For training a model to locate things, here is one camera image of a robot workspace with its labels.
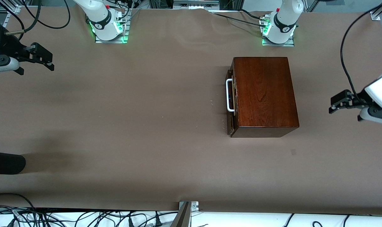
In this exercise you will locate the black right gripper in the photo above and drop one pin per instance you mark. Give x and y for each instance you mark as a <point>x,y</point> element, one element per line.
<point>8,46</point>

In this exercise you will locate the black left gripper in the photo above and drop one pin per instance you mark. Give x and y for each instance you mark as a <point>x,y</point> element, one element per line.
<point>360,97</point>

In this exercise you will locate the dark brown wooden cabinet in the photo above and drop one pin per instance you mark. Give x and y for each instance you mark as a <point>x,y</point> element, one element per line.
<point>266,94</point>

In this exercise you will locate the black foam cylinder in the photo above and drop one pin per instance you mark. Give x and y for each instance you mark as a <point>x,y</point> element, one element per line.
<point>4,162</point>

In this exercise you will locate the brown paper table cover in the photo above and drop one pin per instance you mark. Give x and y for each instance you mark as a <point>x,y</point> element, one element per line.
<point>146,126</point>

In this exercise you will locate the grey device with ports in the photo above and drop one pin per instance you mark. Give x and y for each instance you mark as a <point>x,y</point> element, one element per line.
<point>195,3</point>

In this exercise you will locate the grey aluminium beam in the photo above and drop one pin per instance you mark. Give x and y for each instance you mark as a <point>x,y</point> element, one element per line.
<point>182,217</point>

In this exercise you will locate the aluminium frame profile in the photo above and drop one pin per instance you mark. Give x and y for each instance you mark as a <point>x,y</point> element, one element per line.
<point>377,15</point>
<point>12,11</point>

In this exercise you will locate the aluminium left arm base plate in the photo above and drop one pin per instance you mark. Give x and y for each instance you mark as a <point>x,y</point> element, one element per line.
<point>277,44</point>

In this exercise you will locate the aluminium right arm base plate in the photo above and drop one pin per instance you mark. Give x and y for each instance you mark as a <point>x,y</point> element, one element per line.
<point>126,34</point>

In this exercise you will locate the silver metal corner bracket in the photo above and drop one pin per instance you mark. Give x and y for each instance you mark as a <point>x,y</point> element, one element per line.
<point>194,205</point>

